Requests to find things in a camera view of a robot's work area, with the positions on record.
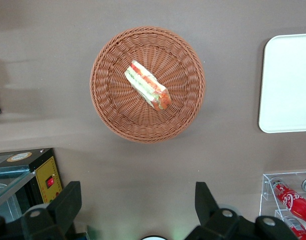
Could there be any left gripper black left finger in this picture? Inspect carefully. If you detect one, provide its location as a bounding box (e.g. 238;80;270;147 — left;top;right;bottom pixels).
0;181;82;240

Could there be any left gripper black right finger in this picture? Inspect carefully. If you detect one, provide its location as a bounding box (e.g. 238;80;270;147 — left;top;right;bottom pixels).
185;181;299;240

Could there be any triangle sandwich with tomato lettuce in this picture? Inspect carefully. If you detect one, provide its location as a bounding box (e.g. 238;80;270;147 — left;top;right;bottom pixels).
124;59;172;112

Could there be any round brown wicker basket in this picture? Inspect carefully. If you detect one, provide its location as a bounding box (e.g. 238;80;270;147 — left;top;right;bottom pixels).
89;26;206;145

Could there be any cream plastic serving tray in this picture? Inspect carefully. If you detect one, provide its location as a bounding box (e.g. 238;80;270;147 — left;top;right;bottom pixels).
258;33;306;134

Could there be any black food warmer yellow panel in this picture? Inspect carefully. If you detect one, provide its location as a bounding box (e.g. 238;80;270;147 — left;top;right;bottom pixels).
0;147;64;225

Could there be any clear acrylic bottle rack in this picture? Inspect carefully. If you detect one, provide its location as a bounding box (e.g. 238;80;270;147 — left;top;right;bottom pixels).
259;171;306;240

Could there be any steel food warmer pan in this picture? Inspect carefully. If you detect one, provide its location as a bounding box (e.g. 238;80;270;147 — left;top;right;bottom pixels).
0;183;23;223

